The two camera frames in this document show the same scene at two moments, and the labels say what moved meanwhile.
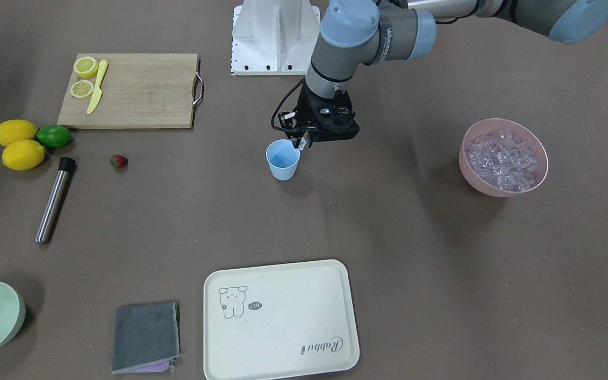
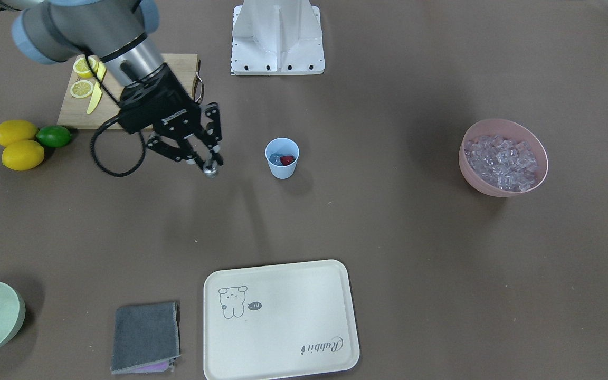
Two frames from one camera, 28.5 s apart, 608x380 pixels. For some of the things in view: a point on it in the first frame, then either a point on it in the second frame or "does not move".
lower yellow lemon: [23, 155] does not move
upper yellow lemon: [15, 130] does not move
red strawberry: [118, 161] -> [286, 160]
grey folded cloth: [146, 338] does not move
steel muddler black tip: [56, 199] -> [210, 168]
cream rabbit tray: [281, 321] does not move
